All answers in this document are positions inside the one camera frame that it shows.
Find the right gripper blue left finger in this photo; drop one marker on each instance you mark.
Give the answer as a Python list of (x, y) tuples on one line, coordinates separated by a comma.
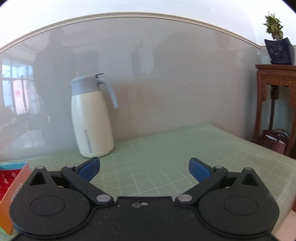
[(79, 179)]

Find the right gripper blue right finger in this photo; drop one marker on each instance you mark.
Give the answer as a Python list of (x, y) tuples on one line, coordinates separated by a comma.
[(209, 179)]

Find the cream thermos jug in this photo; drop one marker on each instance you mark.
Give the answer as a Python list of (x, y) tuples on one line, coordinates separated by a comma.
[(90, 117)]

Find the green checked tablecloth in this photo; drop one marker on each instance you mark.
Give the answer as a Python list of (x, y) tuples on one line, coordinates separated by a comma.
[(144, 176)]

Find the colourful red-lined cardboard box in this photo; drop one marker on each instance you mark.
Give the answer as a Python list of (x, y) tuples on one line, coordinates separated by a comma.
[(13, 176)]

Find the dark red bag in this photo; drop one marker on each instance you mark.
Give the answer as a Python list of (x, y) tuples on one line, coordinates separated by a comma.
[(276, 140)]

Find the dark blue plant pot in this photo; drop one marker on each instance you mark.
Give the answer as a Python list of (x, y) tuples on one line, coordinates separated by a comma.
[(281, 52)]

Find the green potted plant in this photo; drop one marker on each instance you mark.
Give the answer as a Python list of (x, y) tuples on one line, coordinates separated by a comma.
[(274, 27)]

